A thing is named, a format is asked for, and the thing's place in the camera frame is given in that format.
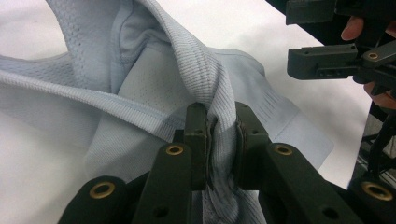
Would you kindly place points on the white table mat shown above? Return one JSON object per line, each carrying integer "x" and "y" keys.
{"x": 280, "y": 40}

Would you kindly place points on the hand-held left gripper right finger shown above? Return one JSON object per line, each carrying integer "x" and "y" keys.
{"x": 252, "y": 149}

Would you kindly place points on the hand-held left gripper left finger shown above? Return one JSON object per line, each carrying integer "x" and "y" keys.
{"x": 197, "y": 149}

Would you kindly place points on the light blue sleeveless vest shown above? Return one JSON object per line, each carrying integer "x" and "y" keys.
{"x": 140, "y": 93}

